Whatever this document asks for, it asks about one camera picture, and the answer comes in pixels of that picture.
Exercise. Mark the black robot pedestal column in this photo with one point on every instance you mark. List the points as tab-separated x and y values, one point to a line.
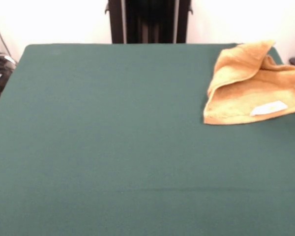
150	22

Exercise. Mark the dark green table cloth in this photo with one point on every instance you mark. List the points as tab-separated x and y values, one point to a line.
100	123

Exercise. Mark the tan orange terry towel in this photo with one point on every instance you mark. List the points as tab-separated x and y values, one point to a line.
236	73

